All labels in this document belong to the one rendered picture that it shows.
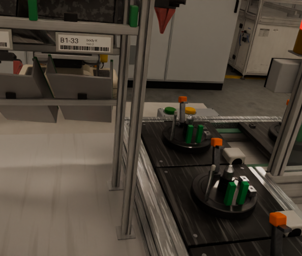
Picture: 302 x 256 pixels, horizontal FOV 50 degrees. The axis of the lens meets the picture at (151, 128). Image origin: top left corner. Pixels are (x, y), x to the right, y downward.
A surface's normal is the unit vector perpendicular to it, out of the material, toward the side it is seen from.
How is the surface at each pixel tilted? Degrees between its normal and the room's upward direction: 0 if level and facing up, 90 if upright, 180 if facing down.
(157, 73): 90
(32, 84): 135
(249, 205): 0
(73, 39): 90
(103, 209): 0
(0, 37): 90
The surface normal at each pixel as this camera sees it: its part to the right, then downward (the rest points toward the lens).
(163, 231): 0.11, -0.89
